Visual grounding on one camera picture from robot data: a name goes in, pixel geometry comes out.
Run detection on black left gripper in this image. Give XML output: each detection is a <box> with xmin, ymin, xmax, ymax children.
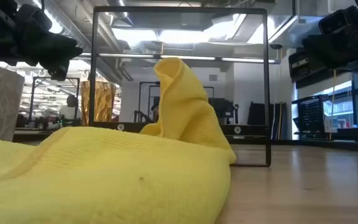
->
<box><xmin>11</xmin><ymin>18</ymin><xmax>84</xmax><ymax>82</ymax></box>

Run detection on amber ribbed plastic tumbler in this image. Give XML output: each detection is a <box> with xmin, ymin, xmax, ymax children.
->
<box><xmin>81</xmin><ymin>80</ymin><xmax>117</xmax><ymax>123</ymax></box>

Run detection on black leaning panels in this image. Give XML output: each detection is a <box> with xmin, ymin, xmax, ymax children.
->
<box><xmin>247</xmin><ymin>101</ymin><xmax>288</xmax><ymax>140</ymax></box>

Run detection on person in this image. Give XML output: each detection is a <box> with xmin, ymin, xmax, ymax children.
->
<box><xmin>150</xmin><ymin>104</ymin><xmax>160</xmax><ymax>123</ymax></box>
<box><xmin>58</xmin><ymin>94</ymin><xmax>83</xmax><ymax>127</ymax></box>

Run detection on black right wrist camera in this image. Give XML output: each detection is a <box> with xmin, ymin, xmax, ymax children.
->
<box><xmin>318</xmin><ymin>5</ymin><xmax>358</xmax><ymax>35</ymax></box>

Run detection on yellow microfibre cloth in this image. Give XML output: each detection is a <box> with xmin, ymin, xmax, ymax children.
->
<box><xmin>0</xmin><ymin>57</ymin><xmax>237</xmax><ymax>224</ymax></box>

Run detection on black metal frame shelf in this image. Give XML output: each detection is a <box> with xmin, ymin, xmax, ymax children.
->
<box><xmin>88</xmin><ymin>6</ymin><xmax>272</xmax><ymax>167</ymax></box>

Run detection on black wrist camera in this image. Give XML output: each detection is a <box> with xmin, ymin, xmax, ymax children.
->
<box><xmin>318</xmin><ymin>5</ymin><xmax>358</xmax><ymax>35</ymax></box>
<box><xmin>16</xmin><ymin>4</ymin><xmax>53</xmax><ymax>31</ymax></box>

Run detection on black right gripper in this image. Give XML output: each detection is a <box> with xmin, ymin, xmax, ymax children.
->
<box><xmin>288</xmin><ymin>30</ymin><xmax>358</xmax><ymax>83</ymax></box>

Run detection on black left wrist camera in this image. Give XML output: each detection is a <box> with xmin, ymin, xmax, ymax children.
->
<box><xmin>16</xmin><ymin>4</ymin><xmax>53</xmax><ymax>31</ymax></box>

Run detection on black background equipment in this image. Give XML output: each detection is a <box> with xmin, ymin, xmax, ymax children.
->
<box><xmin>209</xmin><ymin>97</ymin><xmax>240</xmax><ymax>125</ymax></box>

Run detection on black perforated crate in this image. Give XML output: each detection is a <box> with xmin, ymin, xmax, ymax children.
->
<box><xmin>296</xmin><ymin>94</ymin><xmax>330</xmax><ymax>135</ymax></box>

